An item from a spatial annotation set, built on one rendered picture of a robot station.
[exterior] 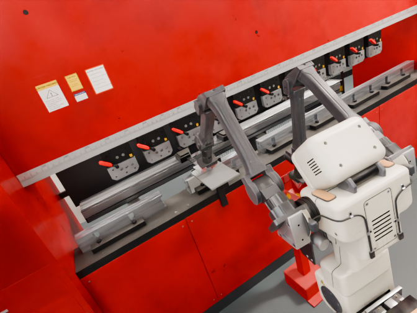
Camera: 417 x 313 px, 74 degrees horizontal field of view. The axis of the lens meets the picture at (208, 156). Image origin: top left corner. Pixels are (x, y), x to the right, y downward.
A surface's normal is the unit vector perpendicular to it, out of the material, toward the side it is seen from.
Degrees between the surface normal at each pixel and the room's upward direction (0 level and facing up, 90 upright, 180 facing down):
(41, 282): 90
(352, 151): 48
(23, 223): 90
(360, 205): 82
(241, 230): 90
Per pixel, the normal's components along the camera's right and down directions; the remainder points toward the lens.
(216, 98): 0.11, -0.25
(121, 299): 0.46, 0.27
